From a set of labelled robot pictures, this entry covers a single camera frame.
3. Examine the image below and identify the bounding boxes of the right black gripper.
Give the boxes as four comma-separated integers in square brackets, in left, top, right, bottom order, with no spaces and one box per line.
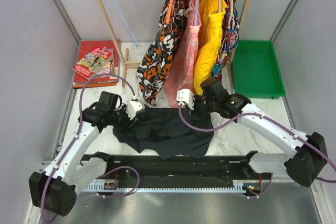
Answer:
[185,94,218,119]

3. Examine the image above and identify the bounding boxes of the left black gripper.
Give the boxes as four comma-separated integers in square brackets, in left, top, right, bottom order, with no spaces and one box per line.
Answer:
[108,104,138,135]

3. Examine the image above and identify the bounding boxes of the dark navy shorts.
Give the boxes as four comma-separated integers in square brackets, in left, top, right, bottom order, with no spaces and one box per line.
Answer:
[113,106,214,159]

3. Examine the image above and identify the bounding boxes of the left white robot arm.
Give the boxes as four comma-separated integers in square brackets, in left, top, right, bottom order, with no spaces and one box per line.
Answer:
[28,91,145,216]

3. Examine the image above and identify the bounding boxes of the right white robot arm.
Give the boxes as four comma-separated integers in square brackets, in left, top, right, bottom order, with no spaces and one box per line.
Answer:
[176,77,328,187]

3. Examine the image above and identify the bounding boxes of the pink patterned shorts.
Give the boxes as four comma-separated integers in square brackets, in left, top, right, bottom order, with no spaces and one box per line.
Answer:
[163,0,202,108]

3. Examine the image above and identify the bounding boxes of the camouflage orange black shorts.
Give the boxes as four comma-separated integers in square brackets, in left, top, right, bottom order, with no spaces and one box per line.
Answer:
[136,0,187,105]

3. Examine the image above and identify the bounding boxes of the comic print shorts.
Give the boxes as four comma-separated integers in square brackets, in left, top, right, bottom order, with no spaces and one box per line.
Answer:
[211,0,240,80]

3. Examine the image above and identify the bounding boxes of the yellow shorts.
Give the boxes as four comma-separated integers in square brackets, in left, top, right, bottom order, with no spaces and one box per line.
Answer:
[193,0,225,95]

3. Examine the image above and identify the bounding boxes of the wooden clothes rack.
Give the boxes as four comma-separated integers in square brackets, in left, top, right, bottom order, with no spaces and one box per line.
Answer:
[96,0,250,88]

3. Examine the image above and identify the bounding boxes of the orange thin book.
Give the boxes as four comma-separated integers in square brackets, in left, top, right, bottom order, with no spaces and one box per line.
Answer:
[73,81,117,89]

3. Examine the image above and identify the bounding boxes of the green plastic tray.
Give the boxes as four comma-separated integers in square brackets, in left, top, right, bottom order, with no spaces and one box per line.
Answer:
[232,40,286,99]

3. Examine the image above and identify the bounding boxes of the pink illustrated book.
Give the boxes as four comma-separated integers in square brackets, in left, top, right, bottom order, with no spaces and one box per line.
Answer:
[93,48,119,79]

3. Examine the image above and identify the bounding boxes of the colourful paperback book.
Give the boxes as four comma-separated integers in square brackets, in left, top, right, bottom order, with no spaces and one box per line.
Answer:
[72,47,112,80]

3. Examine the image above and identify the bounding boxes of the large red book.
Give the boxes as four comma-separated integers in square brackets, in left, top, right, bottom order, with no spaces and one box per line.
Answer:
[73,40,120,83]

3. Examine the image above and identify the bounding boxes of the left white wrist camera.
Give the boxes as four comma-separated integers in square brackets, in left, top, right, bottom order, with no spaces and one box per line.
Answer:
[126,100,145,120]

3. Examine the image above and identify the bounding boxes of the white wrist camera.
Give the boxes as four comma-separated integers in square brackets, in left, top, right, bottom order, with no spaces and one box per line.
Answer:
[176,89,195,110]
[126,100,145,120]

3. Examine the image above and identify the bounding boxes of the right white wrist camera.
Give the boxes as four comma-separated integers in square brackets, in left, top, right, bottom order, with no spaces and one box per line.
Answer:
[176,89,195,110]

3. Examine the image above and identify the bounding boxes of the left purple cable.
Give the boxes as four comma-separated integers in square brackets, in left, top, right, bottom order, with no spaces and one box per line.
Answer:
[40,74,140,223]

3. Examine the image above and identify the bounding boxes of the purple cable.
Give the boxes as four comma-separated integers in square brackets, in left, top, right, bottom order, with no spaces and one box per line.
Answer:
[40,74,140,223]
[178,105,336,184]

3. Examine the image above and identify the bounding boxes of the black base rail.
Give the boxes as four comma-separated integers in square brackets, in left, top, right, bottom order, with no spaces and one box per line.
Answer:
[80,152,270,189]

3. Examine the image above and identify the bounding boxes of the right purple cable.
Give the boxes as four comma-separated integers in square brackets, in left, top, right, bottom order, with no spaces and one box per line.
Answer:
[178,105,336,184]

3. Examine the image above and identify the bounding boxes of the grey slotted cable duct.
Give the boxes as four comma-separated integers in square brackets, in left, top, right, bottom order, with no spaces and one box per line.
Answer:
[83,180,259,193]

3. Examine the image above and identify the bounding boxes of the blue wire hanger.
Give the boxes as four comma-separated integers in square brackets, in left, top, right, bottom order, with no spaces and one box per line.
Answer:
[103,0,139,47]

